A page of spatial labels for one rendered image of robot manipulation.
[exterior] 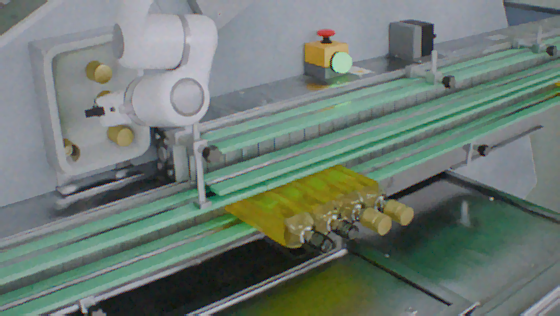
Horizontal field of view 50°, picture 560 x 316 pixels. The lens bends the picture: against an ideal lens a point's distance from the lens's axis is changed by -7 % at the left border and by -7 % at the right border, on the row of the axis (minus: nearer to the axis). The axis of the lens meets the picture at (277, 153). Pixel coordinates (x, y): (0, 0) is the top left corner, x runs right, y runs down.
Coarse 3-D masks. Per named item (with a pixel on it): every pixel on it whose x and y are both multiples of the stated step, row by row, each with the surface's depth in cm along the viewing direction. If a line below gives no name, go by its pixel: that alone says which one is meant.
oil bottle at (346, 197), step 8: (312, 176) 121; (320, 176) 121; (304, 184) 119; (312, 184) 118; (320, 184) 118; (328, 184) 118; (336, 184) 118; (344, 184) 118; (320, 192) 116; (328, 192) 115; (336, 192) 114; (344, 192) 114; (352, 192) 114; (336, 200) 113; (344, 200) 112; (352, 200) 112; (360, 200) 113; (344, 208) 112; (352, 208) 112; (344, 216) 112
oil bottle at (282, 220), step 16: (272, 192) 116; (240, 208) 117; (256, 208) 112; (272, 208) 110; (288, 208) 110; (256, 224) 114; (272, 224) 109; (288, 224) 106; (304, 224) 106; (288, 240) 107
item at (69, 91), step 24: (72, 48) 98; (96, 48) 108; (48, 72) 97; (72, 72) 106; (120, 72) 111; (48, 96) 98; (72, 96) 108; (96, 96) 111; (72, 120) 109; (96, 120) 112; (96, 144) 113; (144, 144) 112; (72, 168) 104; (96, 168) 107
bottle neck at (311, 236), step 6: (306, 228) 106; (312, 228) 106; (306, 234) 105; (312, 234) 104; (318, 234) 104; (324, 234) 104; (306, 240) 105; (312, 240) 104; (318, 240) 103; (324, 240) 102; (330, 240) 103; (312, 246) 104; (318, 246) 102; (324, 246) 104; (330, 246) 104; (324, 252) 103
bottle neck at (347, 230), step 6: (336, 216) 109; (330, 222) 109; (336, 222) 108; (342, 222) 107; (348, 222) 107; (330, 228) 109; (336, 228) 107; (342, 228) 106; (348, 228) 106; (354, 228) 107; (336, 234) 108; (342, 234) 106; (348, 234) 107; (354, 234) 107; (348, 240) 106
